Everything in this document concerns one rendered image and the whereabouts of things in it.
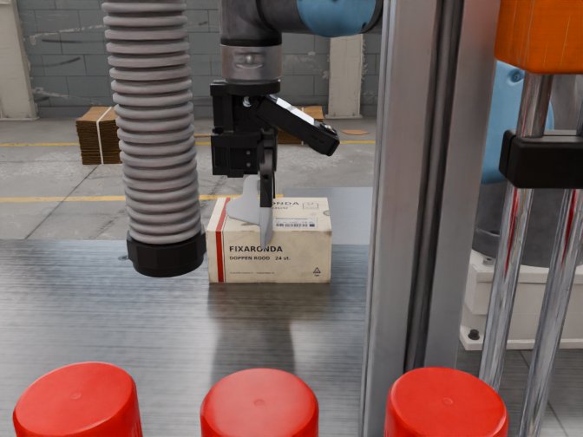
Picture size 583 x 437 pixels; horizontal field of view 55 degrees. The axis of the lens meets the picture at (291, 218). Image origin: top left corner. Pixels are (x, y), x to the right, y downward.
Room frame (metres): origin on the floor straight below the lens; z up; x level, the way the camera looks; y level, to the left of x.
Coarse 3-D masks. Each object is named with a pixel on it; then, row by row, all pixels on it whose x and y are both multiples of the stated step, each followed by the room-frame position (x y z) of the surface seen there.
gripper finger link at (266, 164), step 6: (270, 150) 0.67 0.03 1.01; (270, 156) 0.67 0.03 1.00; (264, 162) 0.66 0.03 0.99; (270, 162) 0.66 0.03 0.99; (264, 168) 0.66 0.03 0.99; (270, 168) 0.66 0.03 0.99; (264, 174) 0.65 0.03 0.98; (270, 174) 0.65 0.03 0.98; (264, 180) 0.65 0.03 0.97; (270, 180) 0.65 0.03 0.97; (264, 186) 0.65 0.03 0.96; (270, 186) 0.65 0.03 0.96; (264, 192) 0.65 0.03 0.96; (270, 192) 0.65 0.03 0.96; (264, 198) 0.65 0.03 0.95; (270, 198) 0.65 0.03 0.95; (264, 204) 0.65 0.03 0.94; (270, 204) 0.65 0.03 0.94
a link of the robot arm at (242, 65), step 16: (224, 48) 0.69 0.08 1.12; (240, 48) 0.68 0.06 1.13; (256, 48) 0.68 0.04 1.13; (272, 48) 0.69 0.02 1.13; (224, 64) 0.69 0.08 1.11; (240, 64) 0.68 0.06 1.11; (256, 64) 0.68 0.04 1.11; (272, 64) 0.69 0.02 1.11; (240, 80) 0.68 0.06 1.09; (256, 80) 0.68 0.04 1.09; (272, 80) 0.70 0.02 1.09
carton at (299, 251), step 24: (216, 216) 0.70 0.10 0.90; (288, 216) 0.70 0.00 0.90; (312, 216) 0.70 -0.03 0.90; (216, 240) 0.65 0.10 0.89; (240, 240) 0.65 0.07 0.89; (288, 240) 0.65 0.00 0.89; (312, 240) 0.65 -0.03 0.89; (216, 264) 0.65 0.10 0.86; (240, 264) 0.65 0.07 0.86; (264, 264) 0.65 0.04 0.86; (288, 264) 0.65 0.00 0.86; (312, 264) 0.65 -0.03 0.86
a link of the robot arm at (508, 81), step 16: (496, 64) 0.43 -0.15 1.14; (496, 80) 0.43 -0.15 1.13; (512, 80) 0.43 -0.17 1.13; (560, 80) 0.44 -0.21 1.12; (576, 80) 0.49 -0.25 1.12; (496, 96) 0.43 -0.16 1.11; (512, 96) 0.42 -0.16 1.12; (560, 96) 0.44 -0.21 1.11; (576, 96) 0.48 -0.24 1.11; (496, 112) 0.43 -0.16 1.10; (512, 112) 0.42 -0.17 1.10; (560, 112) 0.44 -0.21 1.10; (576, 112) 0.47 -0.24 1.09; (496, 128) 0.43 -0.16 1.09; (512, 128) 0.42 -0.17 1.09; (560, 128) 0.45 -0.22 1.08; (576, 128) 0.48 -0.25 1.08; (496, 144) 0.43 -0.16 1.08; (496, 160) 0.43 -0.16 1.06; (496, 176) 0.43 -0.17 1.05
